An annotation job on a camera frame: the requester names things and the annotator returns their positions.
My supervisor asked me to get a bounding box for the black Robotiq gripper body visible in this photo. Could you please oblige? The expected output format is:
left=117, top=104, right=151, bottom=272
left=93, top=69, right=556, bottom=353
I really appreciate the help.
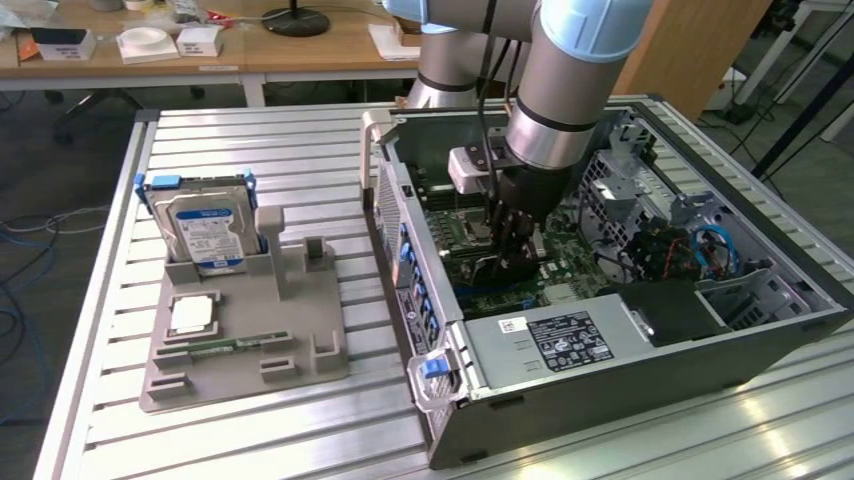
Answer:
left=496, top=166, right=574, bottom=222

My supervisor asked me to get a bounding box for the CPU socket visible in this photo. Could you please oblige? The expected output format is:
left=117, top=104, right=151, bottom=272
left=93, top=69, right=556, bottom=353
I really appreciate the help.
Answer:
left=459, top=212, right=499, bottom=246

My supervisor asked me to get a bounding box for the installed black RAM stick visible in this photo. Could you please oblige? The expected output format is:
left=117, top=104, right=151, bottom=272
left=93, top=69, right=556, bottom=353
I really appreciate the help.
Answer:
left=450, top=238, right=550, bottom=266

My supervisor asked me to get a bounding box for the green motherboard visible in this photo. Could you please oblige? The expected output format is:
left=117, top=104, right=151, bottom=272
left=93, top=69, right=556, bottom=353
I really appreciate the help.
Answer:
left=416, top=174, right=622, bottom=321

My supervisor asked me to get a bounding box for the grey metal disk bay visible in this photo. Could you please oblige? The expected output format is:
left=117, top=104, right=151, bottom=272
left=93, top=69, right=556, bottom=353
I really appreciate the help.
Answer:
left=579, top=147, right=669, bottom=241
left=693, top=269, right=802, bottom=331

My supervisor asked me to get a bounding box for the grey power supply unit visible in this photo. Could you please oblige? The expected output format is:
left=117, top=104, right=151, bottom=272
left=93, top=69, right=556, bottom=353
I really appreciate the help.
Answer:
left=463, top=292, right=653, bottom=391

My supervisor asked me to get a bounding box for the black plastic shroud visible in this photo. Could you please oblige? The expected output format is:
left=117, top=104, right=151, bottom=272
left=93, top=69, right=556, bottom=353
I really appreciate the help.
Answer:
left=617, top=279, right=733, bottom=349

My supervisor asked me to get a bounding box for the open black PC case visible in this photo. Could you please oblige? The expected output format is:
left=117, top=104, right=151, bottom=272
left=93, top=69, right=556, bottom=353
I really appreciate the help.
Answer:
left=359, top=94, right=854, bottom=471

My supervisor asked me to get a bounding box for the white floor box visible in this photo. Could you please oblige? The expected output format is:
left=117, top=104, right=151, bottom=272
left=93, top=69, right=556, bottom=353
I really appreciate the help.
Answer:
left=706, top=67, right=749, bottom=116

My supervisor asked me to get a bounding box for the wooden cabinet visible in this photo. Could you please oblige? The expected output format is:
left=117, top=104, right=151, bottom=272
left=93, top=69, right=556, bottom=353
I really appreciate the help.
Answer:
left=613, top=0, right=775, bottom=121

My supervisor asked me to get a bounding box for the white paper stack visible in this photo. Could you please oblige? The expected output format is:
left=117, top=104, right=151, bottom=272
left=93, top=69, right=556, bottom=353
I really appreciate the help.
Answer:
left=368, top=22, right=423, bottom=62

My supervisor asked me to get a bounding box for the black stand pole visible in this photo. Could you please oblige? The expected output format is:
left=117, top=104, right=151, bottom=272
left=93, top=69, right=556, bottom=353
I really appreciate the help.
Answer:
left=750, top=0, right=854, bottom=181

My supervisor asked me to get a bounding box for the wooden desk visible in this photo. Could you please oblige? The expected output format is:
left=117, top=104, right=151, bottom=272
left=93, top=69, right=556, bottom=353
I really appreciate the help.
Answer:
left=0, top=0, right=609, bottom=109

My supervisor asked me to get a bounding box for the hard disk in blue caddy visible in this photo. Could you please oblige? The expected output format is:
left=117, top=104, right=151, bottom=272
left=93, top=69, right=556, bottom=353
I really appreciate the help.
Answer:
left=132, top=168, right=262, bottom=277

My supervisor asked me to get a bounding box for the black lamp base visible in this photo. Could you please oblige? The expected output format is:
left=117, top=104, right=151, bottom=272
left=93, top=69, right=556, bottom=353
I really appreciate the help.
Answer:
left=259, top=0, right=332, bottom=38

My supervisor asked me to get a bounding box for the green RAM stick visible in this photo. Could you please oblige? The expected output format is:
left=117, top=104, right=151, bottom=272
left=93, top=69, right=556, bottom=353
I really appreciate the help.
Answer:
left=163, top=330, right=295, bottom=354

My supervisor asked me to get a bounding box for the grey printed parts rack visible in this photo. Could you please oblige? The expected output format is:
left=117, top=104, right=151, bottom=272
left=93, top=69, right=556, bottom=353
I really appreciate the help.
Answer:
left=137, top=204, right=348, bottom=415

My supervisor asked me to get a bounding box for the silver CPU chip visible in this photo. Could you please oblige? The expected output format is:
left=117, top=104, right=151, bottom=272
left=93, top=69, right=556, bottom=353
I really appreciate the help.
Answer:
left=168, top=296, right=215, bottom=337

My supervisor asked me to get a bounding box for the small white box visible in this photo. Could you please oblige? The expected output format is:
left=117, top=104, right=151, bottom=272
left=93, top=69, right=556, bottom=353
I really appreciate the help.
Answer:
left=175, top=25, right=226, bottom=58

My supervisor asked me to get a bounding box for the black chair base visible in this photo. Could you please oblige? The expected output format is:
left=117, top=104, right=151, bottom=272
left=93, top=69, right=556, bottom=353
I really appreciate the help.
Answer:
left=43, top=87, right=145, bottom=146

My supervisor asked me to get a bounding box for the white box with black lid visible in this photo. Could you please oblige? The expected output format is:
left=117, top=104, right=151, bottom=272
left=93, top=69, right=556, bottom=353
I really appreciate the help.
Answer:
left=29, top=27, right=99, bottom=62

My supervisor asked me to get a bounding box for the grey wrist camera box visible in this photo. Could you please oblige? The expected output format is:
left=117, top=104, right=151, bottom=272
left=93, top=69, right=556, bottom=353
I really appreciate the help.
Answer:
left=446, top=144, right=510, bottom=196

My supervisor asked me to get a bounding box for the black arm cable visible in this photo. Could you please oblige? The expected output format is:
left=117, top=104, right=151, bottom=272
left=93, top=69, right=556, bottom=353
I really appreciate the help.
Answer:
left=475, top=0, right=502, bottom=199

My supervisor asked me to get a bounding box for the black wire bundle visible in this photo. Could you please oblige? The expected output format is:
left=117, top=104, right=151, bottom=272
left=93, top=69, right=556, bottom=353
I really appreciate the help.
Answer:
left=593, top=227, right=706, bottom=286

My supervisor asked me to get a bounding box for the blue wire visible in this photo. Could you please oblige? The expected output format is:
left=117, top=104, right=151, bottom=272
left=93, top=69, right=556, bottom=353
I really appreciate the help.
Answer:
left=690, top=224, right=742, bottom=281

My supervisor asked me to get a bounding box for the grey floor cable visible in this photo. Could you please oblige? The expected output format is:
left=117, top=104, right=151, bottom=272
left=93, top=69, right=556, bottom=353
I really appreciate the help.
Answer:
left=0, top=204, right=108, bottom=236

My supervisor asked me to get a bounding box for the blue floor cable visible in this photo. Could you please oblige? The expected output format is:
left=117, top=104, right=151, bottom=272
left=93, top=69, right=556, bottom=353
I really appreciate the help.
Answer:
left=0, top=219, right=61, bottom=426

